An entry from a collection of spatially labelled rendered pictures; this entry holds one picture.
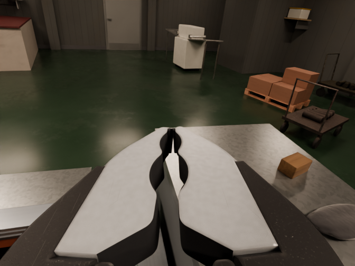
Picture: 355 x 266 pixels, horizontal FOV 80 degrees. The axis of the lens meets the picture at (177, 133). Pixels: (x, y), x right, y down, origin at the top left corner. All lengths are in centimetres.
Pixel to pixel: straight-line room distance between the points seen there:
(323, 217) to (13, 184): 122
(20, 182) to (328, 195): 127
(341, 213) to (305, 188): 12
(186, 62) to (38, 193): 560
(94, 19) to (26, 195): 799
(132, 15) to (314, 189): 862
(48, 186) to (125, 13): 814
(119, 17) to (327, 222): 867
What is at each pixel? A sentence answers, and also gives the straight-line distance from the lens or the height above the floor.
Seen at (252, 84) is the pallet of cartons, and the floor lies 25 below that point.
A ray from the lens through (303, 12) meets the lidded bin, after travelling 751.
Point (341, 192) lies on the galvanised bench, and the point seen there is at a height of 105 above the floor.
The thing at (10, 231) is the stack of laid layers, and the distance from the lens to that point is 95.
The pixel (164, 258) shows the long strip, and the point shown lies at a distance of 77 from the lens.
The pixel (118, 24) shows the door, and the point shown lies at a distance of 892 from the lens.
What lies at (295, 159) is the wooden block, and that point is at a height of 110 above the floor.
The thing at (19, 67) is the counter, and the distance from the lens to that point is 621.
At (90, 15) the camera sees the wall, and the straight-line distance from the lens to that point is 881.
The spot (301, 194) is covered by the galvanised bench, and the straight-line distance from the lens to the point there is 80.
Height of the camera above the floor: 152
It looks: 30 degrees down
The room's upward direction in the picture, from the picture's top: 6 degrees clockwise
